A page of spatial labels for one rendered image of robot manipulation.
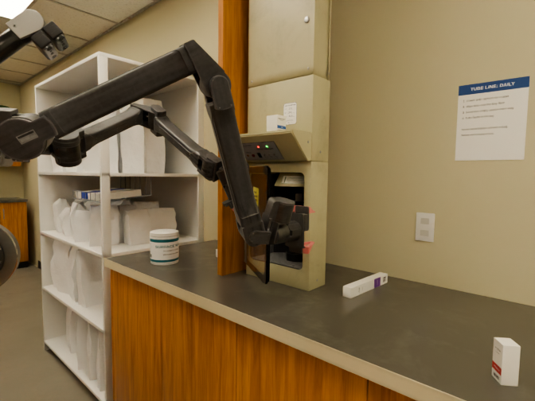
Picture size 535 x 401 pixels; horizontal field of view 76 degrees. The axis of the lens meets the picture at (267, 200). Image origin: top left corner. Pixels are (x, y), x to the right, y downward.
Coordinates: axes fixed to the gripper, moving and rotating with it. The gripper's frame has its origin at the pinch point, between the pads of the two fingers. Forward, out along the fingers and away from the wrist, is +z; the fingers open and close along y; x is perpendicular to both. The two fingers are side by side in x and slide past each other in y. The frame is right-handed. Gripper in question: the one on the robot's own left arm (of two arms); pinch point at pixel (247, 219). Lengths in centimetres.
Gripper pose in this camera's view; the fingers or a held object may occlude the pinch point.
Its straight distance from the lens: 122.0
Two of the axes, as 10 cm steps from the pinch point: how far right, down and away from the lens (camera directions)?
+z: 4.0, 9.0, 1.9
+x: 2.9, 0.8, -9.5
